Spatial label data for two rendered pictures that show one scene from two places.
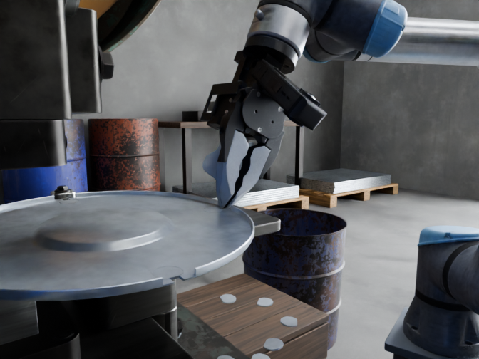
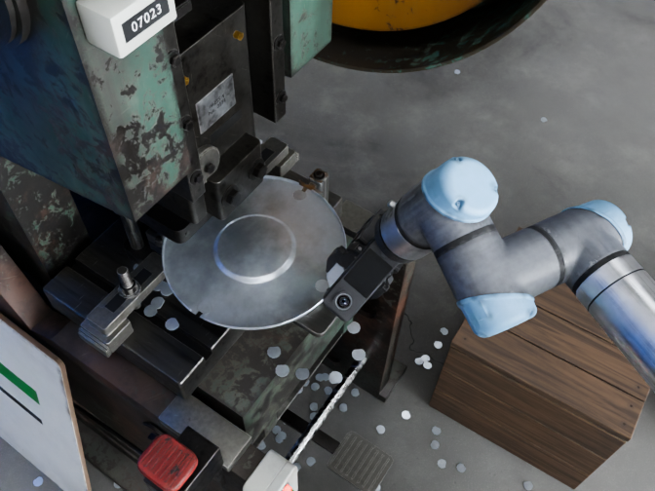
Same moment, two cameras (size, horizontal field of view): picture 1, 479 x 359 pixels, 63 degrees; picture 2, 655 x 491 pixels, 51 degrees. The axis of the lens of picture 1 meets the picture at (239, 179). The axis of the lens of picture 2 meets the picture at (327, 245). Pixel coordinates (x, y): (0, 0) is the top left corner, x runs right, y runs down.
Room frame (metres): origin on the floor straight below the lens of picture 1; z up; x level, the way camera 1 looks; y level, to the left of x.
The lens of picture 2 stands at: (0.25, -0.49, 1.66)
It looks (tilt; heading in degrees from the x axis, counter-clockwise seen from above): 54 degrees down; 69
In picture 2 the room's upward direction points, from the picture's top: 2 degrees clockwise
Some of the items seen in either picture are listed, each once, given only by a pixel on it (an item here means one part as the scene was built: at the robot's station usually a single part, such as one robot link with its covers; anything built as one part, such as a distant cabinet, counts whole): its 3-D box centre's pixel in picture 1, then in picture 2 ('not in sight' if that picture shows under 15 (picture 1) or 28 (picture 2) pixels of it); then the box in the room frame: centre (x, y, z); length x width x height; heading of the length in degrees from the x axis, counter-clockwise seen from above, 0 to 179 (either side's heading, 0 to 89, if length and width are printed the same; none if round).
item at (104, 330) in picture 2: not in sight; (125, 292); (0.16, 0.13, 0.76); 0.17 x 0.06 x 0.10; 37
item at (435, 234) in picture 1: (452, 259); not in sight; (0.73, -0.42, 0.62); 0.13 x 0.12 x 0.14; 8
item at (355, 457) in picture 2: not in sight; (275, 408); (0.38, 0.12, 0.14); 0.59 x 0.10 x 0.05; 127
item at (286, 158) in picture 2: not in sight; (257, 161); (0.43, 0.33, 0.76); 0.17 x 0.06 x 0.10; 37
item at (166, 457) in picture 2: not in sight; (171, 470); (0.17, -0.15, 0.72); 0.07 x 0.06 x 0.08; 127
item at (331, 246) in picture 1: (291, 276); not in sight; (1.53, -0.22, 0.24); 0.42 x 0.42 x 0.48
